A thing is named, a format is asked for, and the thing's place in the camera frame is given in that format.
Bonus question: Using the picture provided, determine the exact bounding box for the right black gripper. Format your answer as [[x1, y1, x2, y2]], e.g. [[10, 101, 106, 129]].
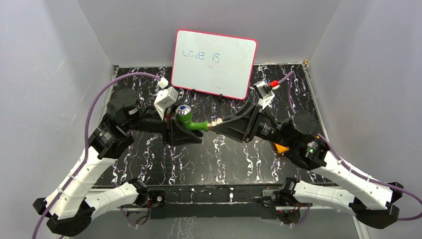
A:
[[210, 102, 292, 148]]

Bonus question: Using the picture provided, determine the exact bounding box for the green water faucet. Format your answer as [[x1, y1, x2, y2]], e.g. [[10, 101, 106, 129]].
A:
[[175, 105, 209, 131]]

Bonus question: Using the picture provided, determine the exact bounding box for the silver hex nut fitting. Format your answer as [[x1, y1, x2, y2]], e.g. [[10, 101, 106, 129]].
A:
[[208, 119, 222, 130]]

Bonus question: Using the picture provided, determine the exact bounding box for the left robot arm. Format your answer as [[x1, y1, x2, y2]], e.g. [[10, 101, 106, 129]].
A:
[[33, 87, 211, 237]]

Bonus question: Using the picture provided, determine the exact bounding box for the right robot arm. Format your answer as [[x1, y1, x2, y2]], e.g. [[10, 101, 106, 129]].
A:
[[212, 102, 402, 229]]

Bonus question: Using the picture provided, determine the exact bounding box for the orange parts bin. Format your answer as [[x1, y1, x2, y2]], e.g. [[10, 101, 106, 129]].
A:
[[274, 144, 289, 155]]

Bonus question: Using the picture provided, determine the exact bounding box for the pink framed whiteboard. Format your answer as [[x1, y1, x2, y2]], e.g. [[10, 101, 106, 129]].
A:
[[171, 29, 258, 100]]

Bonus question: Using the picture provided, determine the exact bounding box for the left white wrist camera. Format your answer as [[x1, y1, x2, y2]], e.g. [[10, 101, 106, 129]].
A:
[[154, 87, 178, 120]]

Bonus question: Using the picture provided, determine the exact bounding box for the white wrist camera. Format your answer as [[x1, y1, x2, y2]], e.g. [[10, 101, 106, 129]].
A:
[[154, 87, 178, 120], [253, 81, 275, 109]]

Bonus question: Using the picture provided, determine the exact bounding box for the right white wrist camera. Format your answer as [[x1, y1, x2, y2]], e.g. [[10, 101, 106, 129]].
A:
[[253, 81, 275, 109]]

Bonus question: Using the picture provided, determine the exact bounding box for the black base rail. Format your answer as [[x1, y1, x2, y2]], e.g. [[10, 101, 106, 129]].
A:
[[148, 184, 281, 219]]

